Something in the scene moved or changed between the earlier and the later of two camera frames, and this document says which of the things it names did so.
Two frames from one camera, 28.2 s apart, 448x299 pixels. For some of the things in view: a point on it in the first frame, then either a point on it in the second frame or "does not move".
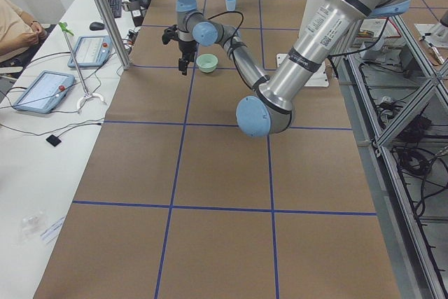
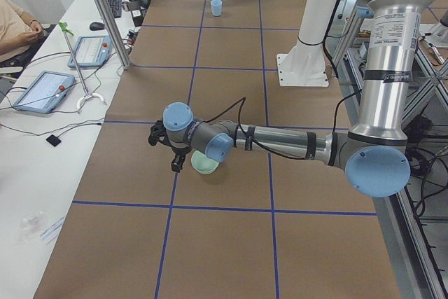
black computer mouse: (96, 26) does not move
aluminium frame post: (108, 13) does not move
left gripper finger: (183, 64) to (177, 162)
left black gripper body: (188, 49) to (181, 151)
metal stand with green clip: (64, 27) does not move
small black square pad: (53, 140) does not move
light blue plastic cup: (231, 2) to (216, 5)
